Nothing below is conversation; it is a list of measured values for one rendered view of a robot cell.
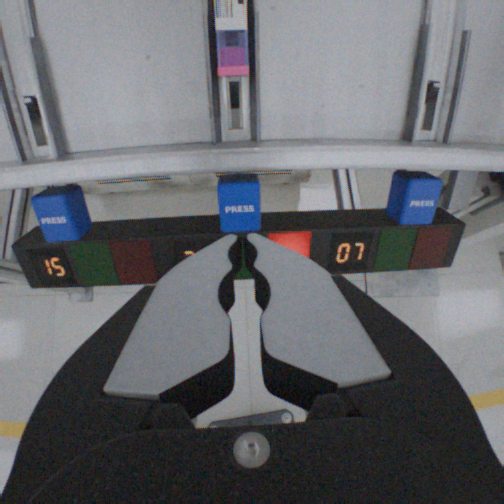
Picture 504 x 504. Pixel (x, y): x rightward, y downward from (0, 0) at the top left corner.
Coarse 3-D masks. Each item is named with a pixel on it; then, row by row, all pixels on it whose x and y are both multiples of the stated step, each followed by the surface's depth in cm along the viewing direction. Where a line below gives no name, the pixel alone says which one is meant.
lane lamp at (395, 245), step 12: (396, 228) 20; (408, 228) 20; (384, 240) 20; (396, 240) 20; (408, 240) 20; (384, 252) 20; (396, 252) 21; (408, 252) 21; (384, 264) 21; (396, 264) 21
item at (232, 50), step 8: (216, 32) 12; (224, 32) 12; (232, 32) 12; (240, 32) 12; (224, 40) 12; (232, 40) 12; (240, 40) 12; (224, 48) 12; (232, 48) 12; (240, 48) 12; (224, 56) 12; (232, 56) 12; (240, 56) 12; (224, 64) 12; (232, 64) 12; (240, 64) 12
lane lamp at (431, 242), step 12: (420, 228) 20; (432, 228) 20; (444, 228) 20; (420, 240) 20; (432, 240) 20; (444, 240) 20; (420, 252) 21; (432, 252) 21; (444, 252) 21; (420, 264) 21; (432, 264) 21
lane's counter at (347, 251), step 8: (360, 232) 20; (368, 232) 20; (336, 240) 20; (344, 240) 20; (352, 240) 20; (360, 240) 20; (368, 240) 20; (336, 248) 20; (344, 248) 20; (352, 248) 20; (360, 248) 20; (368, 248) 20; (336, 256) 20; (344, 256) 20; (352, 256) 21; (360, 256) 21; (368, 256) 21; (336, 264) 21; (344, 264) 21; (352, 264) 21; (360, 264) 21
